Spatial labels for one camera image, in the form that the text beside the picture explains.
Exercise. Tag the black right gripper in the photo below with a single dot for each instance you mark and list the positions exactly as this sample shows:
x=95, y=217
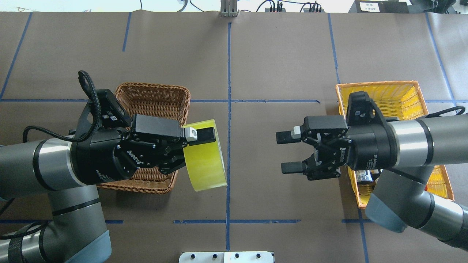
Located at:
x=367, y=146

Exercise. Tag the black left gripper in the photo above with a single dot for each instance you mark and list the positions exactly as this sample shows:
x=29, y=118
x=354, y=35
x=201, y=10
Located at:
x=104, y=159

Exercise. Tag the yellow-green tape roll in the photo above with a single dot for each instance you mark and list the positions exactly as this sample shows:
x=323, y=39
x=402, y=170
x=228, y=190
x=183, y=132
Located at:
x=204, y=163

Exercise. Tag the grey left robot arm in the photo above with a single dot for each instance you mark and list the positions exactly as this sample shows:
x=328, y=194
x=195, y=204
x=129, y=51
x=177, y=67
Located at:
x=68, y=171

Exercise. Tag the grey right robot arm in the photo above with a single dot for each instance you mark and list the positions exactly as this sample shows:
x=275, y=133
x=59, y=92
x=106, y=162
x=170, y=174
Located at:
x=405, y=151

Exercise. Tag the brown wicker basket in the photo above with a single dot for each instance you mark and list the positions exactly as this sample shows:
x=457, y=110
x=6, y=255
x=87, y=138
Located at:
x=158, y=100

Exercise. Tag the yellow woven plastic basket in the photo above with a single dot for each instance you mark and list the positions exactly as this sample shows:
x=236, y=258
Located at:
x=396, y=99

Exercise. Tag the small black labelled jar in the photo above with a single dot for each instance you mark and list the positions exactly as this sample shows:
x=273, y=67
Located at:
x=363, y=177

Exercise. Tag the black box white label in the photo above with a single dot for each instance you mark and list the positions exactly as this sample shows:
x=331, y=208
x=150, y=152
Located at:
x=379, y=6

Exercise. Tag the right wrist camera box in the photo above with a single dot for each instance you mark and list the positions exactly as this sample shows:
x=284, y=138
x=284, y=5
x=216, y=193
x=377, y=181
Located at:
x=362, y=110

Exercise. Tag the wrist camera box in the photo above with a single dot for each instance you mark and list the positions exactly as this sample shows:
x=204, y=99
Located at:
x=362, y=110
x=113, y=114

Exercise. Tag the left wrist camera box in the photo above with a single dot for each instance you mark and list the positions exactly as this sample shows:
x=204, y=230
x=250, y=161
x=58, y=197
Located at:
x=113, y=114

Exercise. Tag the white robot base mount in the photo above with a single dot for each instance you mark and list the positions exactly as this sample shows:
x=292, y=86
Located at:
x=227, y=257

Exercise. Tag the grey metal post bracket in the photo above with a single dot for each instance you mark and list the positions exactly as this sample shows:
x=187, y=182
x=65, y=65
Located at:
x=229, y=8

